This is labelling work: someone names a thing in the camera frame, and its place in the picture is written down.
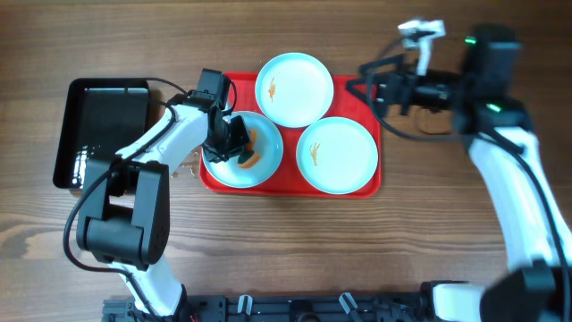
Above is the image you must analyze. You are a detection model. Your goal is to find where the light blue plate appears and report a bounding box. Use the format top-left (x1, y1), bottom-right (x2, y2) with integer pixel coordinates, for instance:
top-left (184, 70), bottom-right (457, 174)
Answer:
top-left (296, 116), bottom-right (379, 195)
top-left (255, 52), bottom-right (334, 128)
top-left (202, 111), bottom-right (284, 189)

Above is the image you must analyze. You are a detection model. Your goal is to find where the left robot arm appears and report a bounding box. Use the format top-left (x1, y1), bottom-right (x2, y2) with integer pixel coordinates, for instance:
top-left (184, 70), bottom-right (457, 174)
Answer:
top-left (63, 69), bottom-right (252, 321)

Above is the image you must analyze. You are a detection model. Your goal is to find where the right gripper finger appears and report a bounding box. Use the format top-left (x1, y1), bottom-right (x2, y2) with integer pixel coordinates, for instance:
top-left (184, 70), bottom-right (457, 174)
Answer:
top-left (346, 77), bottom-right (380, 110)
top-left (358, 54), bottom-right (405, 76)

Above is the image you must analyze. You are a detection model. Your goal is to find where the red plastic tray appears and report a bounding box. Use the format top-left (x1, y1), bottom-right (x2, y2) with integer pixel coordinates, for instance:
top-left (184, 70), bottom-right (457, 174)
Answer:
top-left (199, 72), bottom-right (383, 199)

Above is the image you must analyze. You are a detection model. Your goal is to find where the right black cable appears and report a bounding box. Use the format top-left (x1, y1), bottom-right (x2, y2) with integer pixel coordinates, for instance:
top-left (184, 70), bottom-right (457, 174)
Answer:
top-left (364, 38), bottom-right (572, 322)

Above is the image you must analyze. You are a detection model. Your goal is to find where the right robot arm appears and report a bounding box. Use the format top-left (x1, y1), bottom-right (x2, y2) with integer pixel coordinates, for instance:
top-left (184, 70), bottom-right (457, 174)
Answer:
top-left (346, 20), bottom-right (571, 321)

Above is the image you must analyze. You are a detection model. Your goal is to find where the left black cable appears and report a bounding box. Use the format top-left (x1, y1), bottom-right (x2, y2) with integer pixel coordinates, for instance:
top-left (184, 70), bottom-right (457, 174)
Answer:
top-left (62, 76), bottom-right (233, 314)

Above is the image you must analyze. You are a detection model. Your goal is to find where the black cable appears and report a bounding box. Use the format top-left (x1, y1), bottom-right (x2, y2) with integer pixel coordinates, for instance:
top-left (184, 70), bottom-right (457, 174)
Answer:
top-left (62, 76), bottom-right (233, 314)
top-left (364, 38), bottom-right (572, 322)

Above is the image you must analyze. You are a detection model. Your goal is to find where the black rectangular water tray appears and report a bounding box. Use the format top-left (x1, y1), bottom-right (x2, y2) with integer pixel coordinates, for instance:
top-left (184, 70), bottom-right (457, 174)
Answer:
top-left (53, 78), bottom-right (150, 190)

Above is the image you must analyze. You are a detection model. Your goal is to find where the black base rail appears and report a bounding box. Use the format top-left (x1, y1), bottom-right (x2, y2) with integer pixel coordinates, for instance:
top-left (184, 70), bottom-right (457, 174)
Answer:
top-left (101, 292), bottom-right (430, 322)

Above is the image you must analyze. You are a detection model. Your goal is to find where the green and orange sponge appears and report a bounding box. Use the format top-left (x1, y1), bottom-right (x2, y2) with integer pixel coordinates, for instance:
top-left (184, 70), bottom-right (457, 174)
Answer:
top-left (238, 129), bottom-right (261, 169)

